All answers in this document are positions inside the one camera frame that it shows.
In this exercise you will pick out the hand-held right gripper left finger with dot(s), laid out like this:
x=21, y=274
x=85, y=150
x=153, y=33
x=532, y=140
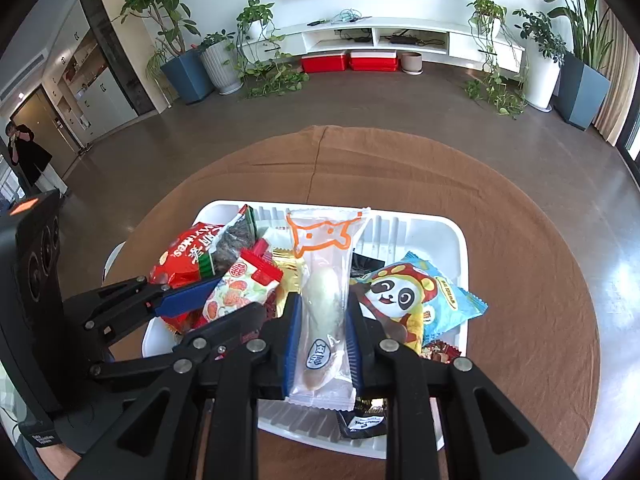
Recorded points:
x=292, y=345

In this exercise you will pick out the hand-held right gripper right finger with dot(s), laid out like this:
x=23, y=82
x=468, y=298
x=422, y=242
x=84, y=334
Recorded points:
x=355, y=345

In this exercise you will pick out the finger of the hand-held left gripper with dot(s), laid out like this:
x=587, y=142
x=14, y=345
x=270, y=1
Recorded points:
x=185, y=297
x=220, y=327

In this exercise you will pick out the red snack packet white print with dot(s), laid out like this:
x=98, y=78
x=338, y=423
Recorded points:
x=180, y=255

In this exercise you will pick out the strawberry print snack packet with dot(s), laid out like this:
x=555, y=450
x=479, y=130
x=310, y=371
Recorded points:
x=240, y=285

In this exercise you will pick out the panda print snack packet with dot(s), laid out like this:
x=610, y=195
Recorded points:
x=395, y=300

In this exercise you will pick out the clear packet orange cat print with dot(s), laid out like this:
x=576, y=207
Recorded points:
x=320, y=290

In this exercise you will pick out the gold foil snack packet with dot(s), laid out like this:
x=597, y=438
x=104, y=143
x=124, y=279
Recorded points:
x=290, y=275

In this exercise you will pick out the black snack packet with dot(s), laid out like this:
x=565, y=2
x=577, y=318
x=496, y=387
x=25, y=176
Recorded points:
x=362, y=422

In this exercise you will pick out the red brown foil snack packet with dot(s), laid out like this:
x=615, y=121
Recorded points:
x=440, y=352

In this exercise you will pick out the white plastic tray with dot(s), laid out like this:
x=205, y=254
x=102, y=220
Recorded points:
x=430, y=240

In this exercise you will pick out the person's left forearm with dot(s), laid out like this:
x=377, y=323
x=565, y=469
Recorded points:
x=55, y=460

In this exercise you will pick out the white round appliance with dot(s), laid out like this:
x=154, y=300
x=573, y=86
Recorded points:
x=114, y=262

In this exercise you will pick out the tall tree plant blue pot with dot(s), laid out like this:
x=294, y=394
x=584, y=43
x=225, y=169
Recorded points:
x=187, y=77

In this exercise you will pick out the plant in white ribbed pot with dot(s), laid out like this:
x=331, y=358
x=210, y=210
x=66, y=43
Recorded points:
x=220, y=67

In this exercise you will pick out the dark tall cabinet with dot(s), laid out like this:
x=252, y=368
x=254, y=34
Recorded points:
x=115, y=50

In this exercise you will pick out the red storage box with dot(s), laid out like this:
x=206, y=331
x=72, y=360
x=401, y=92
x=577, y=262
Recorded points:
x=374, y=61
x=325, y=63

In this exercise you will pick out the beige empty plant pot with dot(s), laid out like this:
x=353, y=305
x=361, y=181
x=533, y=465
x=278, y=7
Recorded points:
x=411, y=63

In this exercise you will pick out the trailing pothos plant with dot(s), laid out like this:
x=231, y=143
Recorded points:
x=255, y=15
x=487, y=10

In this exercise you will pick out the black media box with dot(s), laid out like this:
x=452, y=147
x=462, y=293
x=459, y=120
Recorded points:
x=404, y=39

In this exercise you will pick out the bushy plant smooth white pot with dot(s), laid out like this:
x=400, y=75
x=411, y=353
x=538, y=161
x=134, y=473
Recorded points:
x=542, y=82

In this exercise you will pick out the white television console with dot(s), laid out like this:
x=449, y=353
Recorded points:
x=430, y=24

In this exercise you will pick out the broad-leaf plant blue pot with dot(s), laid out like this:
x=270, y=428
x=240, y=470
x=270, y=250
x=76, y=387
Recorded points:
x=582, y=90

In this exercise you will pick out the beige curtain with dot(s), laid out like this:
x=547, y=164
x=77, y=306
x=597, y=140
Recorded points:
x=620, y=75

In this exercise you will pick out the wooden wall cabinet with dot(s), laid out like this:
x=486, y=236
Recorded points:
x=95, y=95

